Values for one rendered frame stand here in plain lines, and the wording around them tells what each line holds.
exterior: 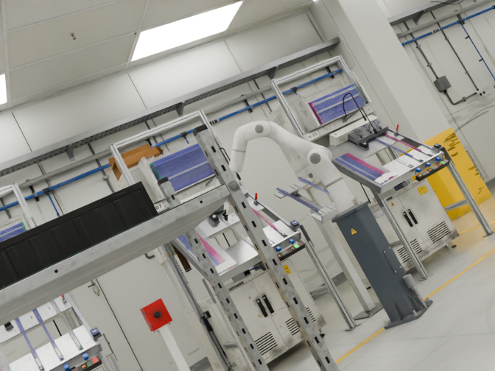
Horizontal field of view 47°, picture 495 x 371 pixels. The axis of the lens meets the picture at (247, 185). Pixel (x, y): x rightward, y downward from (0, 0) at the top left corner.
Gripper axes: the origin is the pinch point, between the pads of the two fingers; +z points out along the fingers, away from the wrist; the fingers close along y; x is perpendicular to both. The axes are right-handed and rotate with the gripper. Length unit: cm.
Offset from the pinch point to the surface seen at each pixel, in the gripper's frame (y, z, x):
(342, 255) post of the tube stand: -59, 29, 53
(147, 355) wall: 59, 187, -44
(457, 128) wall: -409, 160, -84
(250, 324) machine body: 18, 52, 50
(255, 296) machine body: 6, 43, 37
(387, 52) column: -321, 56, -150
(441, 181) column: -295, 142, -21
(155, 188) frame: 28, 4, -56
